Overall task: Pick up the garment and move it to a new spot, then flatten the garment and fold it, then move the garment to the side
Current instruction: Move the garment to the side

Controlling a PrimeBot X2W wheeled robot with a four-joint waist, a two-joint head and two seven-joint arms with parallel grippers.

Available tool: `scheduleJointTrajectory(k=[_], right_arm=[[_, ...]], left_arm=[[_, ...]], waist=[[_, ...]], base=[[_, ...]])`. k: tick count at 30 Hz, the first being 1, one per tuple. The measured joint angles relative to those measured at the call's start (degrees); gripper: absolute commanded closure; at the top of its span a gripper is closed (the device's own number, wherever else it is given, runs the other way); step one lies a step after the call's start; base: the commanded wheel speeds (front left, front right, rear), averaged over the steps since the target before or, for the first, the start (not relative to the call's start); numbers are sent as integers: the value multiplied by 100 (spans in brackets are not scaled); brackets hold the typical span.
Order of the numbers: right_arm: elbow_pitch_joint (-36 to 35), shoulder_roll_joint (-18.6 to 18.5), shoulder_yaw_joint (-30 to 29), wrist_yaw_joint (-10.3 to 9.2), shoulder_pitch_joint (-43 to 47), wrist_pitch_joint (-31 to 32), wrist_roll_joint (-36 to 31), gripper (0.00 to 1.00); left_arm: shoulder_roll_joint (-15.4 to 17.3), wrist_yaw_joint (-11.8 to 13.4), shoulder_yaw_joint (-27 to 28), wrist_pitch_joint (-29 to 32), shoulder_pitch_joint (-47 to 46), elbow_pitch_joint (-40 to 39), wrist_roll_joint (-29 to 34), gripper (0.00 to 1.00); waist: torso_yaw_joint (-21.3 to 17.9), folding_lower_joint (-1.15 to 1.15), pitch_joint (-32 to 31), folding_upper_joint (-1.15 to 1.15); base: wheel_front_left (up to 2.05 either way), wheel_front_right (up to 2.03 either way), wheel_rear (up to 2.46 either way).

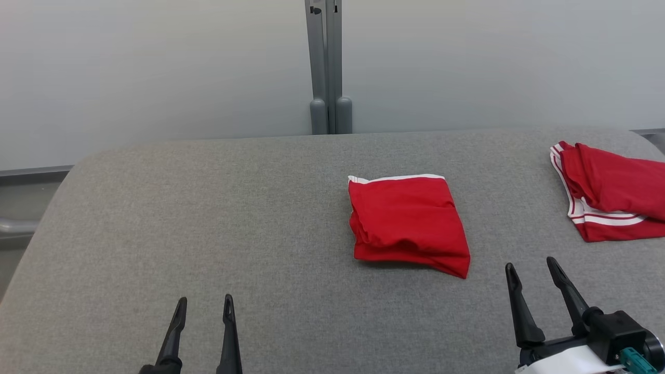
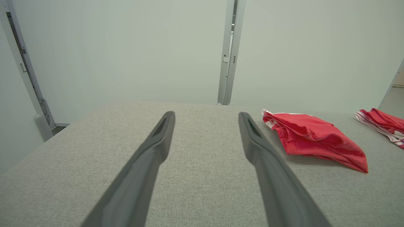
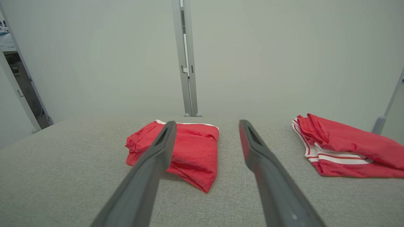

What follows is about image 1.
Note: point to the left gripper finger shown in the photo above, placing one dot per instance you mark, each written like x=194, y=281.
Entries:
x=174, y=337
x=229, y=343

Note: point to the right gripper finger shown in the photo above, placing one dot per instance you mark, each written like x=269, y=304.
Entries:
x=574, y=306
x=524, y=322

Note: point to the red jersey with white stripes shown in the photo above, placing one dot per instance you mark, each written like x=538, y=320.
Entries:
x=613, y=182

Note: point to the grey wall baseboard rail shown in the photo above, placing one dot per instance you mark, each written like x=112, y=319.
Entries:
x=31, y=175

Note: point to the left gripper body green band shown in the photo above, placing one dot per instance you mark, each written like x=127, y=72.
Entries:
x=161, y=369

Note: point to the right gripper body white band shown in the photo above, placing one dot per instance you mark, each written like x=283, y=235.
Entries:
x=610, y=332

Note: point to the grey partition post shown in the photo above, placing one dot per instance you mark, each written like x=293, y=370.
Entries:
x=317, y=78

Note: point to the red garment with white trim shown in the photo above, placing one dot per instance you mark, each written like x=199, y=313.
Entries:
x=405, y=223

